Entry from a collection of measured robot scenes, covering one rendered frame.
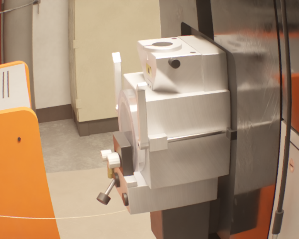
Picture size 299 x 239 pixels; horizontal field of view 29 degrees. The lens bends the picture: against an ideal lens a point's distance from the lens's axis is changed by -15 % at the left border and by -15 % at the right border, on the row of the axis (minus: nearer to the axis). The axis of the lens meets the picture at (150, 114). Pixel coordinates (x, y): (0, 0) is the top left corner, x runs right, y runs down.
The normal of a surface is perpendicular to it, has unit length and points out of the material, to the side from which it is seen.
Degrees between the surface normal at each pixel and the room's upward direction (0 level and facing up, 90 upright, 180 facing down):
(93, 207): 0
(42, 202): 90
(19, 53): 90
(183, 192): 90
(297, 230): 90
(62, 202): 0
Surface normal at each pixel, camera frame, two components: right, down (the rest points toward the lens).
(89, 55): 0.25, 0.32
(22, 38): 0.60, 0.25
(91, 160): -0.05, -0.94
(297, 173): -0.97, 0.13
